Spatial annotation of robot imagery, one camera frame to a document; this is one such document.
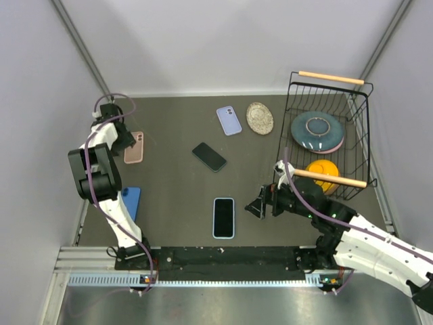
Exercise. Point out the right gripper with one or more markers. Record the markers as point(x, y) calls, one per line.
point(268, 194)

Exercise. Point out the orange bowl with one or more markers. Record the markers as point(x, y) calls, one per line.
point(325, 167)

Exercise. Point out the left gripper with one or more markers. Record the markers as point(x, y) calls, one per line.
point(128, 141)

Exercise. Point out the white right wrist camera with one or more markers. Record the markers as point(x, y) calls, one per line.
point(283, 173)

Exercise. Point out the purple-edged black phone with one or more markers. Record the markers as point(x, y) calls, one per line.
point(223, 217)

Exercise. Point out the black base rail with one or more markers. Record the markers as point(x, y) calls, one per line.
point(224, 263)

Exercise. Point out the teal-edged black phone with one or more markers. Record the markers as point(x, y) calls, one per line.
point(212, 159)

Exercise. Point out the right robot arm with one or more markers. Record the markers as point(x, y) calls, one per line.
point(349, 240)

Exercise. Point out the blue glazed plate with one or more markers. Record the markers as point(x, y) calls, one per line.
point(316, 131)

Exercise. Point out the lavender phone case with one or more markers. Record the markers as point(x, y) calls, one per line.
point(228, 120)

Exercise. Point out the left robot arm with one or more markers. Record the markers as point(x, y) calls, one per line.
point(97, 179)

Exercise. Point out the grey cable duct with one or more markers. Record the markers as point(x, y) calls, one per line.
point(142, 281)

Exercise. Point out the pink plate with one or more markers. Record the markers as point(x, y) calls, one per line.
point(337, 147)

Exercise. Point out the light blue phone case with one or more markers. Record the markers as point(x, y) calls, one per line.
point(213, 218)

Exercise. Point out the black wire dish rack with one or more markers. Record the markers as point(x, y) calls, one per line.
point(346, 99)

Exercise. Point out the speckled oval dish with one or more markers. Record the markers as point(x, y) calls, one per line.
point(259, 118)

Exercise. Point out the pink phone case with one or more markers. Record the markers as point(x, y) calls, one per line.
point(134, 153)

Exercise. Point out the blue phone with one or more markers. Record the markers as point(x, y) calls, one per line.
point(131, 198)

